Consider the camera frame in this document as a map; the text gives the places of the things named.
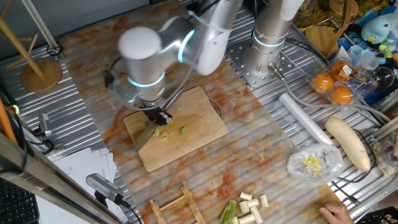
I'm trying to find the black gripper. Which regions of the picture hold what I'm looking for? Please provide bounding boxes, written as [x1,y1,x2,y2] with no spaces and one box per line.
[140,104,174,127]

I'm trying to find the steel cleaver knife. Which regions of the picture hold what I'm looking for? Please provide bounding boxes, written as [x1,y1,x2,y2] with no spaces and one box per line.
[132,88,185,153]

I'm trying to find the wooden cutting board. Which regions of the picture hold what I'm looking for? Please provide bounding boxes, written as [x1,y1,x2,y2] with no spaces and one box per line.
[123,86,229,173]

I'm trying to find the wooden knife rack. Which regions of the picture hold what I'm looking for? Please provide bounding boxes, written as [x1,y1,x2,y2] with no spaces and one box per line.
[149,180,206,224]

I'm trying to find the person hand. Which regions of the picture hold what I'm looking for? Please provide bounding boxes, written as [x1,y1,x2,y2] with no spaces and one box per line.
[319,201,355,224]

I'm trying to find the orange marble patterned mat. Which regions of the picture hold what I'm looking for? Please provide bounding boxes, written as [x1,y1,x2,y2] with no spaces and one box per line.
[57,0,346,224]

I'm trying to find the white paper sheets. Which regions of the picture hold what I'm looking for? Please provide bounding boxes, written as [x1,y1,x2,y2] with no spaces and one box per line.
[35,146,131,224]

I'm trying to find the green scallion leaves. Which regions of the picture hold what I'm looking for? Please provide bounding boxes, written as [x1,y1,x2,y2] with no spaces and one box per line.
[219,199,237,224]

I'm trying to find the wooden cup tree stand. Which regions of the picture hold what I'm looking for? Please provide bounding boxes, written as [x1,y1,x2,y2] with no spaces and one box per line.
[0,0,63,94]

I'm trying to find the white plastic wrap roll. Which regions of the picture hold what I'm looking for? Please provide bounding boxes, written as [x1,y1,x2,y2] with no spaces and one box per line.
[279,92,333,146]

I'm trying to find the chopped scallion bits pile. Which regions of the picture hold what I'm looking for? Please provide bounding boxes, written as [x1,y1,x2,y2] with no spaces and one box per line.
[300,154,323,177]

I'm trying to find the white tripod leg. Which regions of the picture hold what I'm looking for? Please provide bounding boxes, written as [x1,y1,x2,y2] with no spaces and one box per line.
[20,0,65,58]

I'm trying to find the orange fruit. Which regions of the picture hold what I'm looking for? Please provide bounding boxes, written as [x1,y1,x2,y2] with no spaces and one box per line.
[330,60,352,78]
[329,85,353,105]
[312,72,335,93]

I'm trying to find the clear plastic bag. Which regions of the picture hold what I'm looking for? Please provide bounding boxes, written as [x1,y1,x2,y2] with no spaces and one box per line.
[286,142,345,187]

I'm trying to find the black keyboard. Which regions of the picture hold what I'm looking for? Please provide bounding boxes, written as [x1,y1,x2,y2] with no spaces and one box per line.
[0,179,40,224]

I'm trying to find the wooden hanger stand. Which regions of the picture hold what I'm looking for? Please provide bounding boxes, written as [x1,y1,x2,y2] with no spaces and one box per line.
[304,0,360,59]

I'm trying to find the glass jar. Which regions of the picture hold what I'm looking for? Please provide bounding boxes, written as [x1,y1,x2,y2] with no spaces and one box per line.
[298,0,315,16]

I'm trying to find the white daikon radish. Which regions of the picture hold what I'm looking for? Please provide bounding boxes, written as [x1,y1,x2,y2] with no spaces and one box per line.
[324,116,371,173]

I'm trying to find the clear plastic measuring cup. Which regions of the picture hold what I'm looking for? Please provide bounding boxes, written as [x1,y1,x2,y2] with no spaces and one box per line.
[348,45,386,71]

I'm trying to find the blue cloth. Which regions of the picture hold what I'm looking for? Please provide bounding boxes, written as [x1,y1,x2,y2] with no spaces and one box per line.
[337,6,398,106]

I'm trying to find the aluminium profile bar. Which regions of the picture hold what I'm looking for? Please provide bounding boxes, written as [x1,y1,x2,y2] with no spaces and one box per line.
[369,116,398,141]

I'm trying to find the glass bowl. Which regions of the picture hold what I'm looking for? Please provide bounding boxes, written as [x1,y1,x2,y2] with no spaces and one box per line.
[371,66,396,89]

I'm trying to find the translucent bag of produce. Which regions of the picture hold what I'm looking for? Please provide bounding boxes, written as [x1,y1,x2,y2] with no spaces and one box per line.
[372,130,398,177]

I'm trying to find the blue plush toy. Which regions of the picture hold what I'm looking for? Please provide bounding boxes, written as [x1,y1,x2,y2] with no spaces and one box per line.
[360,15,398,44]

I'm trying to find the small green toy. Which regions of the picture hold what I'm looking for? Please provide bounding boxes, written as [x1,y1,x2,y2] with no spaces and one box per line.
[377,43,394,60]

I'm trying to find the black printed box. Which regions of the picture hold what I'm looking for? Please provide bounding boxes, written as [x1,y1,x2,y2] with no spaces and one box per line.
[356,205,398,224]

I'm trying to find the wrist camera on silver bracket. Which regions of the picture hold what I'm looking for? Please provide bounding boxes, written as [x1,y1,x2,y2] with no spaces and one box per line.
[101,70,139,106]

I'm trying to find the silver depth camera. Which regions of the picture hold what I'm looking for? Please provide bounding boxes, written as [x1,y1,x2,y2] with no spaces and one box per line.
[85,173,127,208]

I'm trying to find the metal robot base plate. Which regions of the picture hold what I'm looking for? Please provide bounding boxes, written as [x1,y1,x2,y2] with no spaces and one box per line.
[225,39,296,89]

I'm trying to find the small silver camera on mount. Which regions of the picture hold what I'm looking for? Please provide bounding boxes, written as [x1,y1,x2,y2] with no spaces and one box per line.
[36,111,53,138]

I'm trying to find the gray corrugated hose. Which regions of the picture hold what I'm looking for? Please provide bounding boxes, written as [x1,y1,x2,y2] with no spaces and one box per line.
[267,61,392,123]

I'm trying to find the metal frame bar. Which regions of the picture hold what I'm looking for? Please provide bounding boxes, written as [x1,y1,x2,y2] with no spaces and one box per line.
[0,132,122,224]

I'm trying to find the thin black cable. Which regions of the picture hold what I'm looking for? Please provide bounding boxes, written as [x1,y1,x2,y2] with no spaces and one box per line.
[331,129,379,203]

